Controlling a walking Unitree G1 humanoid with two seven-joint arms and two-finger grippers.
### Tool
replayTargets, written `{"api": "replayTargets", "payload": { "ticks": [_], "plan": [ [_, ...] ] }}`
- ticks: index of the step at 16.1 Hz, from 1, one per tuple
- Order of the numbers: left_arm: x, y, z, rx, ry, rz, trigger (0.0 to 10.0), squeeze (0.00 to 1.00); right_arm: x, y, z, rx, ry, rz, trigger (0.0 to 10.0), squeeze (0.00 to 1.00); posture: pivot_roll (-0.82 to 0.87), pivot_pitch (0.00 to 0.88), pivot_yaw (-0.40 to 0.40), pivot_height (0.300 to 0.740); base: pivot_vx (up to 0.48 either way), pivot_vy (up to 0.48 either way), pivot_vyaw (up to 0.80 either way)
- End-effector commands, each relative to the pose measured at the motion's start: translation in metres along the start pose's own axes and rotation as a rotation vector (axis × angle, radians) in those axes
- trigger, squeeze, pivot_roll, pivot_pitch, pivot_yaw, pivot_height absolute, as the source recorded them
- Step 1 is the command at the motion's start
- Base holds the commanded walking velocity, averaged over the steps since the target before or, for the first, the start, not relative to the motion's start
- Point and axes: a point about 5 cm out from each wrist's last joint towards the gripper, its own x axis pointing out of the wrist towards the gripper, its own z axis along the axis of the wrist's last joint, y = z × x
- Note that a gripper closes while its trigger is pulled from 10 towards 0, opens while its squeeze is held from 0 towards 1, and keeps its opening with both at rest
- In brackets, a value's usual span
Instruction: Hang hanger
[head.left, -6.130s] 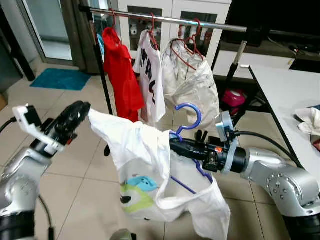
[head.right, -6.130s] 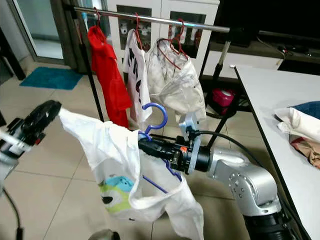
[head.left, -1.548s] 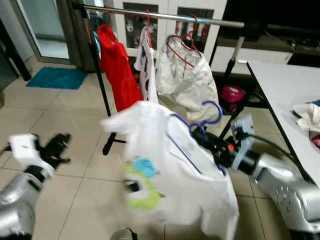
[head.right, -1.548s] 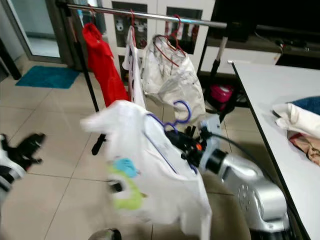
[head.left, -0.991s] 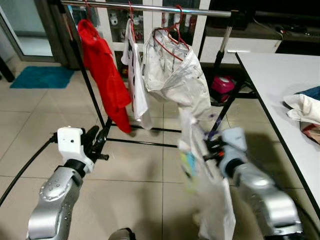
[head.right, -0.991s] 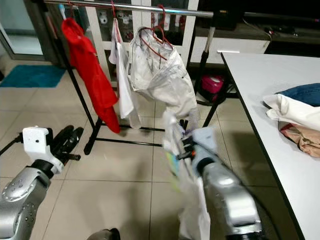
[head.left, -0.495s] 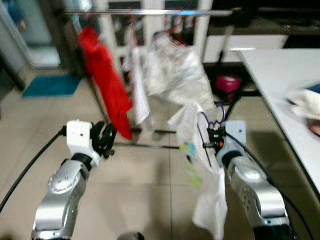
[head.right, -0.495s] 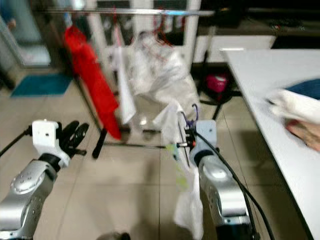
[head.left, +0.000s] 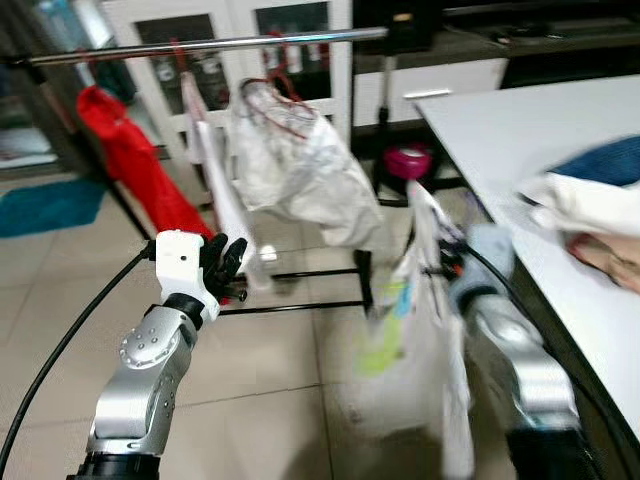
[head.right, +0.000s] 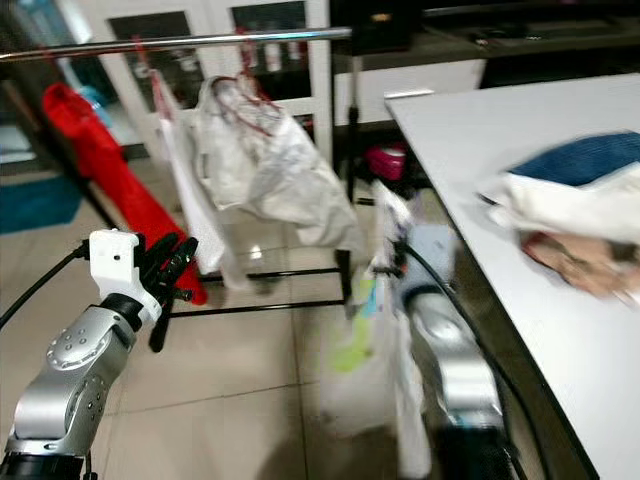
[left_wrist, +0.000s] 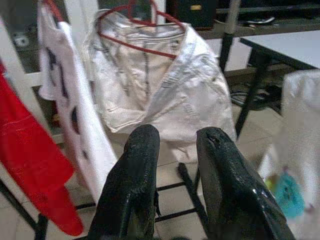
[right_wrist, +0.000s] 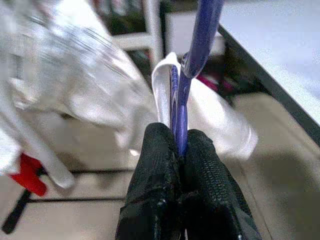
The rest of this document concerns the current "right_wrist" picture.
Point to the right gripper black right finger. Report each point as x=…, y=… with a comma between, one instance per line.
x=207, y=180

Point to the white table black frame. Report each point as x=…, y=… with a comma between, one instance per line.
x=275, y=37

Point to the thin white garment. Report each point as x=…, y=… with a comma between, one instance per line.
x=220, y=120

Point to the pink plastic object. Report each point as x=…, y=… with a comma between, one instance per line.
x=212, y=83

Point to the black clothes rack silver rail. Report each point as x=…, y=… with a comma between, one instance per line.
x=15, y=212

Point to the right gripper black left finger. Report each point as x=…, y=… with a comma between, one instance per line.
x=152, y=175

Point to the white sleeveless shirt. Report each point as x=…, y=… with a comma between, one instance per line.
x=37, y=150

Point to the white pants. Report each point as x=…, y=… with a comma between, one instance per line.
x=75, y=75

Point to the plain red garment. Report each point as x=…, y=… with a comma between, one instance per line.
x=28, y=175

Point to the purple plastic hanger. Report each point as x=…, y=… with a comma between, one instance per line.
x=200, y=37

